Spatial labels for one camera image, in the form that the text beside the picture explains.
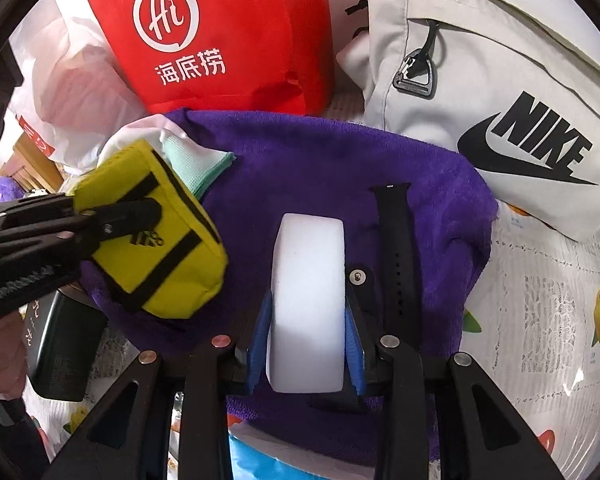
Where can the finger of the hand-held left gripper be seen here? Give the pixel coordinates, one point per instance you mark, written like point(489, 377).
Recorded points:
point(25, 212)
point(125, 220)

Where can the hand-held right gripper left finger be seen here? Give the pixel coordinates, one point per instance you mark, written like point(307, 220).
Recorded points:
point(257, 340)

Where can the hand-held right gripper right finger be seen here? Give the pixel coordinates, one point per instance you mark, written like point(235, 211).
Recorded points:
point(355, 355)

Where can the white sponge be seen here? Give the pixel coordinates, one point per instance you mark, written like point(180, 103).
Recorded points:
point(305, 300)

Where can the yellow pouch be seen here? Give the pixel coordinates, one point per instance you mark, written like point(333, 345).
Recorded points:
point(180, 280)

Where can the white glove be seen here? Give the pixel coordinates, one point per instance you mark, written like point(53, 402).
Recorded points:
point(130, 135)

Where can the mint green cloth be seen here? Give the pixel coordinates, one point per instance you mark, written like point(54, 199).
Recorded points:
point(195, 165)

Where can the purple towel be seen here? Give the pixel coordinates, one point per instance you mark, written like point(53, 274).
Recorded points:
point(305, 170)

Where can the person's left hand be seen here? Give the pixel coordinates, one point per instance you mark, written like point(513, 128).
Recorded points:
point(2, 360)

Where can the purple plush toy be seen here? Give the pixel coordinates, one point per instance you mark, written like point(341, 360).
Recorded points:
point(2, 187)

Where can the wooden chair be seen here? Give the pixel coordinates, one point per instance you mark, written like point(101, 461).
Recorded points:
point(35, 167)

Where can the dark tea tin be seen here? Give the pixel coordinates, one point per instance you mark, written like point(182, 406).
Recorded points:
point(60, 350)

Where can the blue tissue pack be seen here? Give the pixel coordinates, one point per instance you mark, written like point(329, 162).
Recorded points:
point(260, 460)

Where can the white plastic shopping bag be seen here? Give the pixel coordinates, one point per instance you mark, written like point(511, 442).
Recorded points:
point(65, 95)

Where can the red paper bag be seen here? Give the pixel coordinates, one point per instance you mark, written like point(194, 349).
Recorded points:
point(230, 35)

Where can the grey waist bag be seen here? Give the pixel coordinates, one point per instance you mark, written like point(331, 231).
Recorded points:
point(480, 85)

